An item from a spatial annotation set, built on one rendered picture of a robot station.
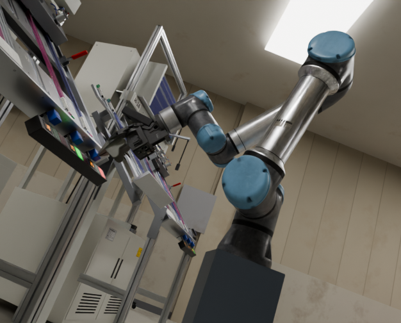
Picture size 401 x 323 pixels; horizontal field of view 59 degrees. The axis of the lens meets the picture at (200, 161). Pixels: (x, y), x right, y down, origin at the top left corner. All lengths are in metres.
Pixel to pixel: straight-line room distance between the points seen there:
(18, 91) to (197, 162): 4.18
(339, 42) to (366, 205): 4.79
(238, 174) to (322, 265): 4.46
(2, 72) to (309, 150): 4.96
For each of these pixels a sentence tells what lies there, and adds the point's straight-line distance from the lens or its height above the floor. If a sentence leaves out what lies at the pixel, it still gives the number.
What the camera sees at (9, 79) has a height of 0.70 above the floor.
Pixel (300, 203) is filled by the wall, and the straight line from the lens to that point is 5.21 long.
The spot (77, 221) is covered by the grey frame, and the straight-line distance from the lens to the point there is 1.18.
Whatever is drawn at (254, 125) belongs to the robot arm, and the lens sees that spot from 1.08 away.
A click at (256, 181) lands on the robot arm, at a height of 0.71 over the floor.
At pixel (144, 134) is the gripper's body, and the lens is 1.02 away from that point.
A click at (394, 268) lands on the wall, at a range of 5.79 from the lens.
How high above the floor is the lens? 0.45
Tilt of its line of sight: 19 degrees up
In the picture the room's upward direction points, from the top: 21 degrees clockwise
